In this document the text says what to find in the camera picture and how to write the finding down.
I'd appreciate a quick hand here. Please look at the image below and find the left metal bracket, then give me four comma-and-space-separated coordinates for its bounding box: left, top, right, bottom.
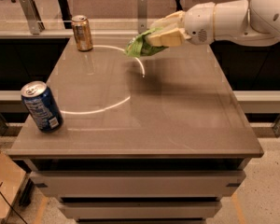
19, 0, 45, 35

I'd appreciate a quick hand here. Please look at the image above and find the upper grey drawer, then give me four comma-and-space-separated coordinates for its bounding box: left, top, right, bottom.
31, 171, 245, 198

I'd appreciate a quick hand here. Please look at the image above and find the grey drawer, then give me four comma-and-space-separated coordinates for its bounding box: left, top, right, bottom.
59, 202, 221, 220
31, 171, 245, 198

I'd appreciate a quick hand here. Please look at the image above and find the grey drawer cabinet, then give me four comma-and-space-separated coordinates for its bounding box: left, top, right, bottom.
10, 35, 263, 224

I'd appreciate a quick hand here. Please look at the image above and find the black floor cable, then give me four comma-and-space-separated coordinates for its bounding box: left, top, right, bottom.
0, 175, 28, 224

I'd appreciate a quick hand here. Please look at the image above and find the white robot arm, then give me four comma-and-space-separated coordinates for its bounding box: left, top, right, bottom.
146, 0, 280, 47

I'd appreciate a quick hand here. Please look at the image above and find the gold soda can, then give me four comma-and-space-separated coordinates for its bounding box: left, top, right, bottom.
71, 15, 93, 51

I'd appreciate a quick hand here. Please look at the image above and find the green rice chip bag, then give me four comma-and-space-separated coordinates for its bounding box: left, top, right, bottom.
124, 28, 165, 58

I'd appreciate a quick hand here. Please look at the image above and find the middle metal bracket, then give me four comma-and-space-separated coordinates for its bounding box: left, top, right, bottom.
137, 0, 147, 33

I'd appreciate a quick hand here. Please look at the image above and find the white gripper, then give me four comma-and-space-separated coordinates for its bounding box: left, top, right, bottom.
146, 2, 216, 47

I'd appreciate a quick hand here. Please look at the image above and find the blue pepsi can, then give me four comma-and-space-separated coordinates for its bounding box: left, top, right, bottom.
21, 81, 63, 133

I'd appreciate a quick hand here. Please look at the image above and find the lower grey drawer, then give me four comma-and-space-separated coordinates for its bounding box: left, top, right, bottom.
59, 202, 221, 220

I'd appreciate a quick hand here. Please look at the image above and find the metal bracket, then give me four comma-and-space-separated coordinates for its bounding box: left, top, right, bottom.
137, 0, 147, 33
19, 0, 45, 35

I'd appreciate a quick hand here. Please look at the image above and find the cardboard box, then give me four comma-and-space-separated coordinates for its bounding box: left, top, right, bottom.
0, 150, 25, 224

